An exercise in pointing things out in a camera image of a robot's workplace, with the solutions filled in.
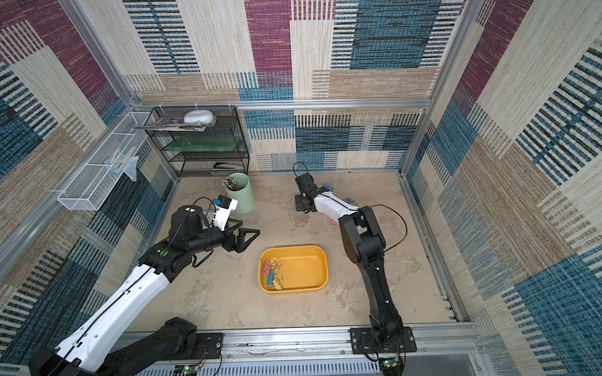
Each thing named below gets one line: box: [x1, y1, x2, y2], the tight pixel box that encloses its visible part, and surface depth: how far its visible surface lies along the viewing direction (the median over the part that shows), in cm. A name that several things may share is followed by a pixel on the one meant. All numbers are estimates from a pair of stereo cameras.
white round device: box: [183, 109, 215, 127], surface depth 91 cm
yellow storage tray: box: [258, 244, 330, 294], surface depth 90 cm
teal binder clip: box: [266, 270, 276, 286], surface depth 87 cm
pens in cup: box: [221, 176, 240, 192], surface depth 96 cm
